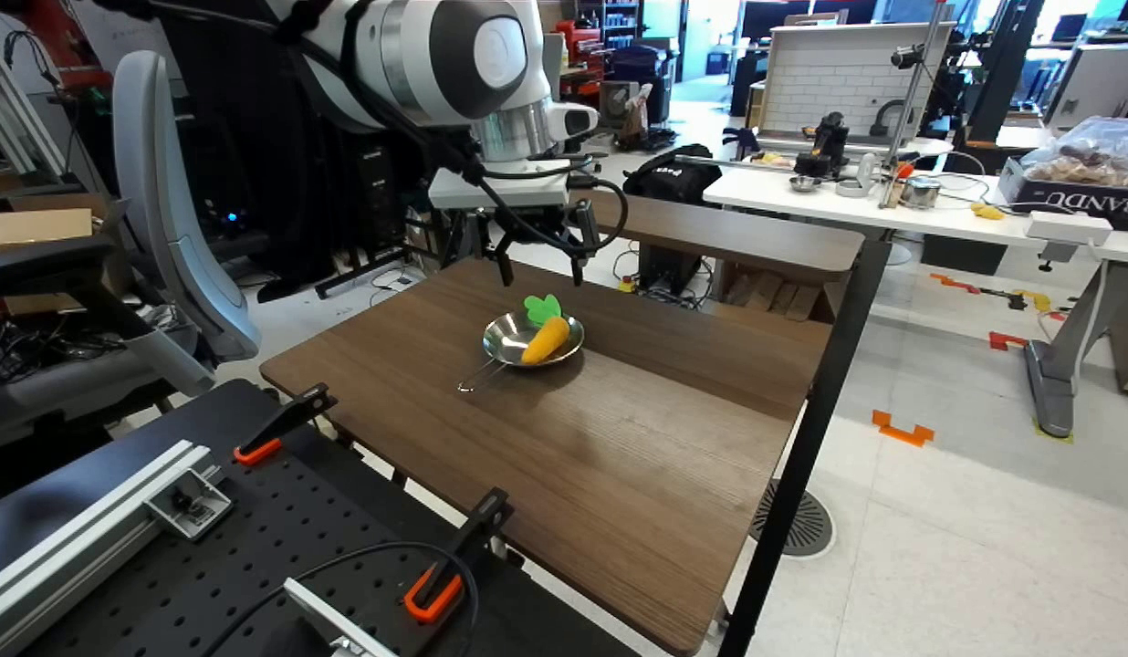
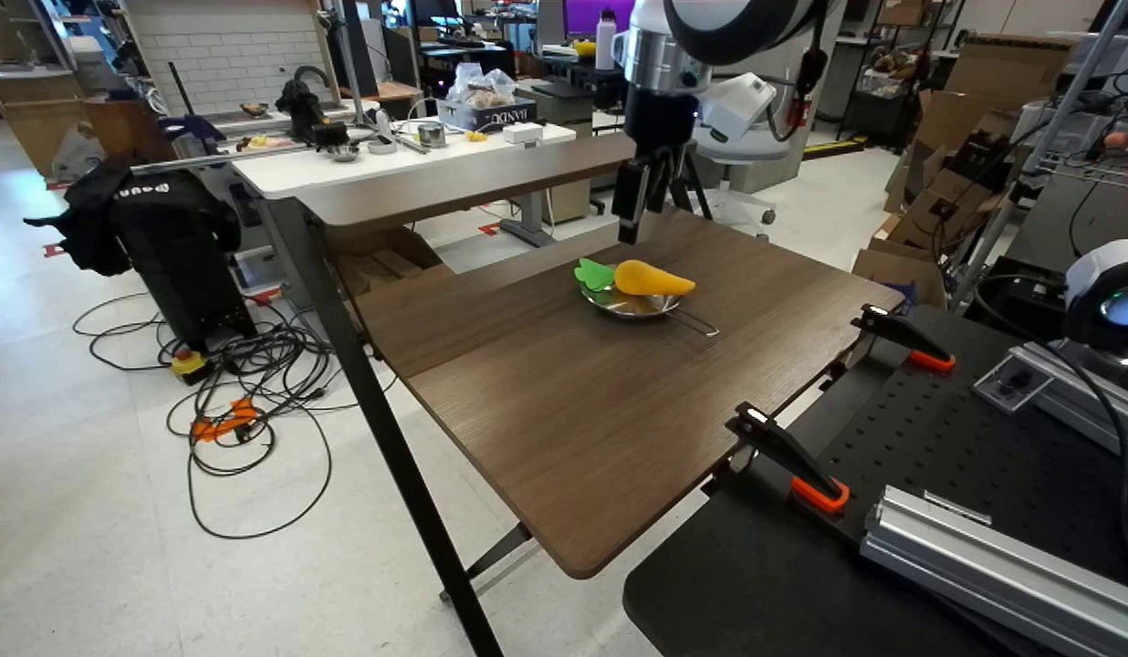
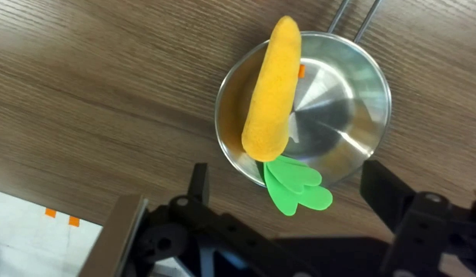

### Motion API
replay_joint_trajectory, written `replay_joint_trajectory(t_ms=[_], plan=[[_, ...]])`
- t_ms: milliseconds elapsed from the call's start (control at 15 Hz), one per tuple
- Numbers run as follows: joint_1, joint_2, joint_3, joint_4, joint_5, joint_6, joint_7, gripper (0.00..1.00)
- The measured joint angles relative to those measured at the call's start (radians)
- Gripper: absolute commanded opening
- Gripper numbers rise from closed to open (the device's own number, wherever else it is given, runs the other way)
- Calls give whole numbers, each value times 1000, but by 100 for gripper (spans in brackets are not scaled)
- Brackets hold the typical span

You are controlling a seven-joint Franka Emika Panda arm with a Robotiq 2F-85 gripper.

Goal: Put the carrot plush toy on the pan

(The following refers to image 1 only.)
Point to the small steel pan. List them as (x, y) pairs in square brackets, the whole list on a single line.
[(504, 343)]

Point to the tan box on shelf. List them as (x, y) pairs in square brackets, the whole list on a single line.
[(37, 227)]

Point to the white pegboard panel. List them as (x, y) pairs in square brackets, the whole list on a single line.
[(850, 77)]

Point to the round floor drain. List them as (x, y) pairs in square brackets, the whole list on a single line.
[(809, 524)]

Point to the black table leg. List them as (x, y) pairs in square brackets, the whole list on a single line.
[(820, 424)]

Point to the silver metal bracket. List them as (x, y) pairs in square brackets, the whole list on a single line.
[(190, 502)]

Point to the orange carrot plush toy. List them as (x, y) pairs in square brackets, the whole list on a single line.
[(551, 343)]

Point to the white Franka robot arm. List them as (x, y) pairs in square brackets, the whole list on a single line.
[(440, 57)]

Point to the orange black bar clamp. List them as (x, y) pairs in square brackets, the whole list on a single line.
[(282, 424), (454, 569)]

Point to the white work table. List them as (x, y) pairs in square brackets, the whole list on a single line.
[(928, 205)]

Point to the black perforated breadboard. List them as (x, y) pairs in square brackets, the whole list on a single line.
[(257, 551)]

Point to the black bag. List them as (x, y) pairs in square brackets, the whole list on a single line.
[(674, 172)]

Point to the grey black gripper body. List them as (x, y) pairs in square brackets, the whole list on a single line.
[(503, 204)]

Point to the wooden side table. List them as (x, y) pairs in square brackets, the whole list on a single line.
[(748, 240)]

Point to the dark printed carton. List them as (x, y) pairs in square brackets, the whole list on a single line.
[(1080, 184)]

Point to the short aluminium profile rail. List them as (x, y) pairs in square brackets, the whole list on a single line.
[(338, 620)]

